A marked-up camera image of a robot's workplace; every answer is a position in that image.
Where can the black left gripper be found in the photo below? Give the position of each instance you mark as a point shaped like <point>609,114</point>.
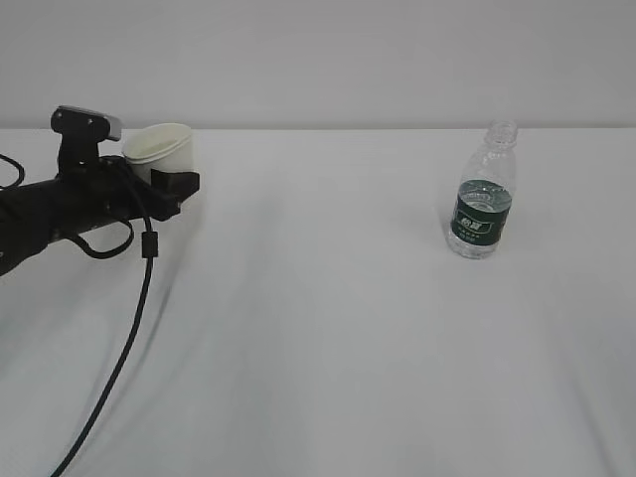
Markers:
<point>92,191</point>

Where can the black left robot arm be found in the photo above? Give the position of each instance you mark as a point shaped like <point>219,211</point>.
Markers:
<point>24,232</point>

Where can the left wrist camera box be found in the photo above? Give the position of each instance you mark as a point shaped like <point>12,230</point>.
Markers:
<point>85,125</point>

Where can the white paper cup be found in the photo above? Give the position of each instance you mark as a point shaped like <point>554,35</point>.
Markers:
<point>166,147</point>

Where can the clear green-label water bottle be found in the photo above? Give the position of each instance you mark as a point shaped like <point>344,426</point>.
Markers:
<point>485,193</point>

